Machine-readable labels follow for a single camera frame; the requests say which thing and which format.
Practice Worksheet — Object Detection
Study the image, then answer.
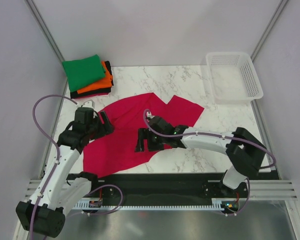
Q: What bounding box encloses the left aluminium frame post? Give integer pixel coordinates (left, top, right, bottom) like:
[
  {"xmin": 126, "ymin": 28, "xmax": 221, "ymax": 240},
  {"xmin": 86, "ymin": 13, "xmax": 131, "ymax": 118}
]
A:
[{"xmin": 25, "ymin": 0, "xmax": 65, "ymax": 62}]

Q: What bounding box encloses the white slotted cable duct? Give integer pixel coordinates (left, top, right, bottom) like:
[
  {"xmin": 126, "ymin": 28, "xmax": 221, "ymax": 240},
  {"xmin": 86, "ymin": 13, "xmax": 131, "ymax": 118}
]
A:
[{"xmin": 72, "ymin": 198, "xmax": 239, "ymax": 211}]

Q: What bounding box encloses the folded green t-shirt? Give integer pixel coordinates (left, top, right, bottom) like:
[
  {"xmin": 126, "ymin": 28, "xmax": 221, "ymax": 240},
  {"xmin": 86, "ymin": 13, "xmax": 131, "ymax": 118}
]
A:
[{"xmin": 62, "ymin": 54, "xmax": 106, "ymax": 92}]

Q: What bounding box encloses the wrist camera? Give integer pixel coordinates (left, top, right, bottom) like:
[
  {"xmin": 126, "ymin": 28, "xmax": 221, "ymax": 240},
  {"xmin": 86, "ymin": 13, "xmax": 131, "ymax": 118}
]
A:
[
  {"xmin": 145, "ymin": 111, "xmax": 174, "ymax": 136},
  {"xmin": 74, "ymin": 100, "xmax": 95, "ymax": 125}
]

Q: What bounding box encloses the folded orange t-shirt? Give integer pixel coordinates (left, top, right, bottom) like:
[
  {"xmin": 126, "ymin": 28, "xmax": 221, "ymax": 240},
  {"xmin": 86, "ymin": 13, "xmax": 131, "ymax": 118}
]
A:
[{"xmin": 76, "ymin": 61, "xmax": 114, "ymax": 94}]

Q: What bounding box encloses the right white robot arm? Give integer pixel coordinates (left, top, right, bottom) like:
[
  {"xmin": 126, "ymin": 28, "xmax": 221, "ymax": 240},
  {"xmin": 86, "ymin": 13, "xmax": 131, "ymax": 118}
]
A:
[{"xmin": 134, "ymin": 124, "xmax": 268, "ymax": 197}]

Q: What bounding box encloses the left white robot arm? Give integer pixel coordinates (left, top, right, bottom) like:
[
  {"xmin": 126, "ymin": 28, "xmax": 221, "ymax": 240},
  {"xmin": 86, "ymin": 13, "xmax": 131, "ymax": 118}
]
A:
[{"xmin": 15, "ymin": 107, "xmax": 114, "ymax": 238}]

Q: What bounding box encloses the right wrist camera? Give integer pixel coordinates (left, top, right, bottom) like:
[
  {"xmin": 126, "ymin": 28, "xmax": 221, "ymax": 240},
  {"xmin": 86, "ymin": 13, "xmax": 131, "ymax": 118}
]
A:
[{"xmin": 145, "ymin": 111, "xmax": 174, "ymax": 136}]

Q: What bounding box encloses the red t-shirt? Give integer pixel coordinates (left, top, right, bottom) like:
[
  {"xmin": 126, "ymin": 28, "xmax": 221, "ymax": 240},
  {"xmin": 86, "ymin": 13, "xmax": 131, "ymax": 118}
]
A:
[{"xmin": 83, "ymin": 92, "xmax": 204, "ymax": 178}]

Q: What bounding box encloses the white plastic basket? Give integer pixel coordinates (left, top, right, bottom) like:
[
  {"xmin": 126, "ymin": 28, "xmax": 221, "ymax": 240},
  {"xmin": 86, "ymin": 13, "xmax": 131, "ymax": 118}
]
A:
[{"xmin": 205, "ymin": 52, "xmax": 264, "ymax": 105}]

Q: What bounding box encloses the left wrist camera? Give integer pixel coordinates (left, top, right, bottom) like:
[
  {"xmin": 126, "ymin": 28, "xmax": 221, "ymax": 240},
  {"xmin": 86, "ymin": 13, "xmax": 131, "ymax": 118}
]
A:
[{"xmin": 74, "ymin": 100, "xmax": 95, "ymax": 125}]

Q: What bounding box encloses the aluminium frame post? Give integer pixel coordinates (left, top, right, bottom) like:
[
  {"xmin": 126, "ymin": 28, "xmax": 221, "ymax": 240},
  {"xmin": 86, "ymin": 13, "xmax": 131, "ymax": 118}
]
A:
[
  {"xmin": 250, "ymin": 0, "xmax": 290, "ymax": 62},
  {"xmin": 25, "ymin": 0, "xmax": 65, "ymax": 62}
]

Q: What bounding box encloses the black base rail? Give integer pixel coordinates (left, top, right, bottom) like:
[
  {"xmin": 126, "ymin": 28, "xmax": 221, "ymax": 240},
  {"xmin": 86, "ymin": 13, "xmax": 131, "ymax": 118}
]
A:
[{"xmin": 72, "ymin": 171, "xmax": 281, "ymax": 207}]

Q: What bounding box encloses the right aluminium frame post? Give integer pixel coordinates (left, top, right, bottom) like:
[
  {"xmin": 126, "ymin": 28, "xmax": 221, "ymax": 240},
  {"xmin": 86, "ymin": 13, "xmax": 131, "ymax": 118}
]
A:
[{"xmin": 250, "ymin": 0, "xmax": 290, "ymax": 62}]

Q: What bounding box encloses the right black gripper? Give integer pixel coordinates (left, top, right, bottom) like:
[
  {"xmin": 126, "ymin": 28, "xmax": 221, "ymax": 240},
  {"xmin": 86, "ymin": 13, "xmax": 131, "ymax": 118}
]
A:
[{"xmin": 134, "ymin": 128, "xmax": 167, "ymax": 153}]

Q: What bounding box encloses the folded black t-shirt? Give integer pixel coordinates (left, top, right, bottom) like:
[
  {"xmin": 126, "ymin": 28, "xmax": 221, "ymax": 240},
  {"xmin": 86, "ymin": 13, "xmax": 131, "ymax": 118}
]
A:
[{"xmin": 69, "ymin": 60, "xmax": 115, "ymax": 100}]

